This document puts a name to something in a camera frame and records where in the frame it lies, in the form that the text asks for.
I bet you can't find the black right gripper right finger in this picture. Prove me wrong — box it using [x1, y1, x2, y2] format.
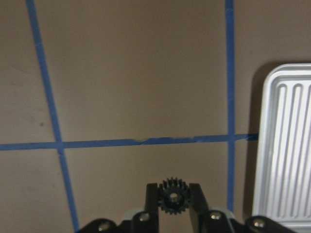
[189, 183, 209, 233]

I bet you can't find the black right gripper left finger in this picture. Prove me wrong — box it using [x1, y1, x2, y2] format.
[145, 183, 159, 233]

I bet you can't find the small black gear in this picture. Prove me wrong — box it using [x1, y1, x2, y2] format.
[158, 177, 190, 215]

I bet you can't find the ribbed metal tray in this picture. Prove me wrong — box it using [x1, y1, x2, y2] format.
[252, 63, 311, 233]

